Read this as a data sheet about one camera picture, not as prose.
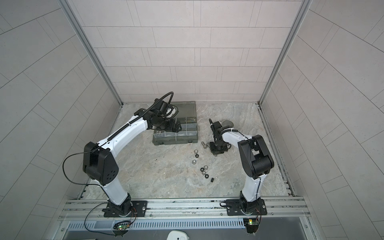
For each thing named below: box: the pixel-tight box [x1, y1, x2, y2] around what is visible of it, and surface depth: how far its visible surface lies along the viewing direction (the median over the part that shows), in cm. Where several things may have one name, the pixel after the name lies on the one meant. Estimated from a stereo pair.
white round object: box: [166, 230, 190, 240], surface depth 64 cm
